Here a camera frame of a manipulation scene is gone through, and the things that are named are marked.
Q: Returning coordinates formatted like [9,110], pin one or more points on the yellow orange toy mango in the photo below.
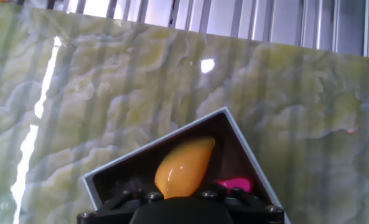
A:
[184,168]

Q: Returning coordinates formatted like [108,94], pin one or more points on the light blue gift box base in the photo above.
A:
[234,146]

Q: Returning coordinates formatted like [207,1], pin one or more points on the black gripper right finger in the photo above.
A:
[224,194]

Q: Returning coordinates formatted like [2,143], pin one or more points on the green marble pattern mat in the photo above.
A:
[78,93]

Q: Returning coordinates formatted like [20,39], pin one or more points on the small pink toy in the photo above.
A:
[234,183]

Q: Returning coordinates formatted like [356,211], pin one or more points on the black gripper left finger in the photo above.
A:
[140,195]

